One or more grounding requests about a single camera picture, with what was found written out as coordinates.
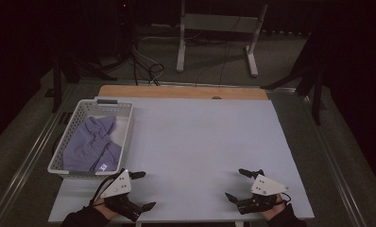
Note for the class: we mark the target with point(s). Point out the white perforated plastic basket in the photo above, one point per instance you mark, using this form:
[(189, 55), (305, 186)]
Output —
[(124, 132)]

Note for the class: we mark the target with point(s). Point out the white metal stand frame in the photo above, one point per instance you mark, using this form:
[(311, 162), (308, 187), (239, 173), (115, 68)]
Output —
[(220, 22)]

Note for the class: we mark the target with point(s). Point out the black tripod stand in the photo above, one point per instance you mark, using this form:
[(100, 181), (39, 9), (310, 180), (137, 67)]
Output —
[(316, 101), (57, 85)]

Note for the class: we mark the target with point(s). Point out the purple shorts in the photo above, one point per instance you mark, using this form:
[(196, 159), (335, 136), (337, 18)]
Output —
[(88, 148)]

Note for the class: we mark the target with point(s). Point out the dark equipment with red light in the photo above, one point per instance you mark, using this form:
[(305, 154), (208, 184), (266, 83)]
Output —
[(124, 19)]

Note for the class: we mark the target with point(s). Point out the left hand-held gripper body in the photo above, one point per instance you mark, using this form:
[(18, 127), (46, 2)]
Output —
[(118, 186)]

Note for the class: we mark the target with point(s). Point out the person's right hand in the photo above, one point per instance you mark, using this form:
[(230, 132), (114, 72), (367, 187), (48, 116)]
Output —
[(271, 213)]

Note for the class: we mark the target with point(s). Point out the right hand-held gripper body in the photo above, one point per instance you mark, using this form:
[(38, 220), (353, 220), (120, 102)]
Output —
[(266, 187)]

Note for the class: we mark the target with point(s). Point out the dark round table grommet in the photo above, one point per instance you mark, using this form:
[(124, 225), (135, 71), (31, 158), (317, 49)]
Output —
[(216, 97)]

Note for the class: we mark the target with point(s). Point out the person's left hand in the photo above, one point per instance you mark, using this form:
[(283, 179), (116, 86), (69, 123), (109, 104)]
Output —
[(105, 211)]

